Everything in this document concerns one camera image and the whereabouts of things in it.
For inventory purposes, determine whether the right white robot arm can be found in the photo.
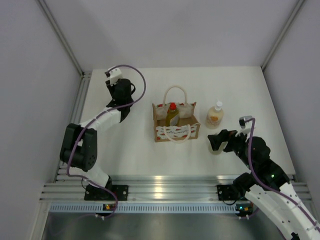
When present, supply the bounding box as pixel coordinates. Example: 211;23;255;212
207;129;320;240

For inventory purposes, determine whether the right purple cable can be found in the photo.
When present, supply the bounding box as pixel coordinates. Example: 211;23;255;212
244;117;320;233

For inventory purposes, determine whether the burlap watermelon canvas bag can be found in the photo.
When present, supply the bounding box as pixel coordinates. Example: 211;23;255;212
152;85;200;144

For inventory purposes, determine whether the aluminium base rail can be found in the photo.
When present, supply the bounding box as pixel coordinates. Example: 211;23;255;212
38;174;313;203

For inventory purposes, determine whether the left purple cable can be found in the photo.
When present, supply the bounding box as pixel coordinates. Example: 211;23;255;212
66;63;147;221

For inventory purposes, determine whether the aluminium frame post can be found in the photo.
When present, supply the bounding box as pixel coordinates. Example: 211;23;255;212
35;0;86;123
260;0;307;72

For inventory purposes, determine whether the white slotted cable duct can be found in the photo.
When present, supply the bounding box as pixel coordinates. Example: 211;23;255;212
49;202;253;214

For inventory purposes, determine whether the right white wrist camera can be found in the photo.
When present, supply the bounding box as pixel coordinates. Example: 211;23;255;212
235;115;256;137

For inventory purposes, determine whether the black mounting plate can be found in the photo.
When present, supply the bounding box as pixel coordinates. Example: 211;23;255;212
216;184;238;201
112;184;129;201

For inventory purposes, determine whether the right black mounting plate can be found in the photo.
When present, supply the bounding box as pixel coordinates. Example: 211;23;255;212
216;184;238;201

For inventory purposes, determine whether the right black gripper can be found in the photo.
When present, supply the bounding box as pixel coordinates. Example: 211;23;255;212
207;127;255;170

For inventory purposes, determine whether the cream pump lotion bottle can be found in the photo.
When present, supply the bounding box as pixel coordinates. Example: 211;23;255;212
205;100;224;129

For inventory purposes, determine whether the purple cable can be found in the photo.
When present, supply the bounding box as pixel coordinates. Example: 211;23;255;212
66;63;147;221
244;117;320;233

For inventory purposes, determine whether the left aluminium frame post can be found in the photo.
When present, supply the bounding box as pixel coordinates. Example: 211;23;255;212
35;0;86;123

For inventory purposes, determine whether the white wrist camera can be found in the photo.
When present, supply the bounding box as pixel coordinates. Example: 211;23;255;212
104;67;123;86
235;115;256;137

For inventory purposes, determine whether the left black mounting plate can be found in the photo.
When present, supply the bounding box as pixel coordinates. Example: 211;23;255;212
112;184;129;201

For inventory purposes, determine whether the right aluminium frame post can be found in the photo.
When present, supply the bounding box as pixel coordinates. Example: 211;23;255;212
260;0;307;72

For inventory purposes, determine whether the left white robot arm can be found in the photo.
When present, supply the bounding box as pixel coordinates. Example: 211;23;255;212
59;78;136;201

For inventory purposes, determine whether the yellow red-capped bottle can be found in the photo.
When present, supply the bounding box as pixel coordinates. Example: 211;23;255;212
165;102;180;127

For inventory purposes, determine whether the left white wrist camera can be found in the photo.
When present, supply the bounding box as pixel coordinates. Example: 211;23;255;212
104;67;123;86

